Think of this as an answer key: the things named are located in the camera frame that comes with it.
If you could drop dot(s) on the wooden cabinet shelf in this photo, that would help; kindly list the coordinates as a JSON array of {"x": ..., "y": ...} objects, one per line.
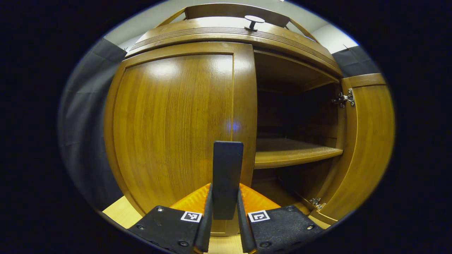
[{"x": 289, "y": 153}]

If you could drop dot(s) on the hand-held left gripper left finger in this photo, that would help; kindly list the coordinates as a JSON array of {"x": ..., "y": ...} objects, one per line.
[{"x": 206, "y": 225}]

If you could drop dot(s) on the wooden double-door shoe cabinet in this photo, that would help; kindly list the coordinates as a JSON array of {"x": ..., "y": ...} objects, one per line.
[{"x": 282, "y": 70}]

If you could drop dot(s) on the black round drawer knob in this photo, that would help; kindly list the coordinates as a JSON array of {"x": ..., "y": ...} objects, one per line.
[{"x": 254, "y": 19}]

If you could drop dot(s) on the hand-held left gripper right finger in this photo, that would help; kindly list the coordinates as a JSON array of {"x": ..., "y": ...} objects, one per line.
[{"x": 245, "y": 229}]

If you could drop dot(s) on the metal door hinge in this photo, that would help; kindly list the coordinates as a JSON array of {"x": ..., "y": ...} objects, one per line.
[
  {"x": 344, "y": 98},
  {"x": 317, "y": 203}
]

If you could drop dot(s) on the wooden cabinet drawer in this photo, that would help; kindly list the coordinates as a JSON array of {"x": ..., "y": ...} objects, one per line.
[{"x": 212, "y": 30}]

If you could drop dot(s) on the wooden shoe cabinet door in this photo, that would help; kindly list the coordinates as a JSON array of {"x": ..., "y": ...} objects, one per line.
[
  {"x": 169, "y": 123},
  {"x": 370, "y": 141}
]

